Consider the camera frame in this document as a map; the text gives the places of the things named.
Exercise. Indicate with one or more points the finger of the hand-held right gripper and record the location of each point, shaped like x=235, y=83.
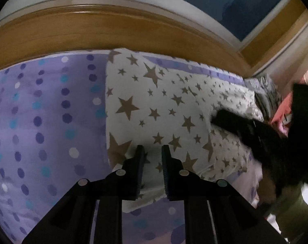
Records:
x=232, y=122

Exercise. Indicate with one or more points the wooden headboard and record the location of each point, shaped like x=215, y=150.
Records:
x=93, y=30

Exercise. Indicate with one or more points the wooden wall trim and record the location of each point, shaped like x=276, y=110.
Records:
x=270, y=38

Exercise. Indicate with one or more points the purple dotted bed sheet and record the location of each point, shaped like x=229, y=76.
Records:
x=42, y=132

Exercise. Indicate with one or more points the grey striped cloth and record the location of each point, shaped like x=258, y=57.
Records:
x=265, y=91

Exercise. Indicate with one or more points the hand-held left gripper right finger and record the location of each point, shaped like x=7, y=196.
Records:
x=166, y=178

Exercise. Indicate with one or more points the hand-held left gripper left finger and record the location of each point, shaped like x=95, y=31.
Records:
x=141, y=178

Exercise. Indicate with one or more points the pink cloth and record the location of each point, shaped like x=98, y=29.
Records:
x=282, y=111

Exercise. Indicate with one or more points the white star print cloth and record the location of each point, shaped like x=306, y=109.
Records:
x=156, y=94

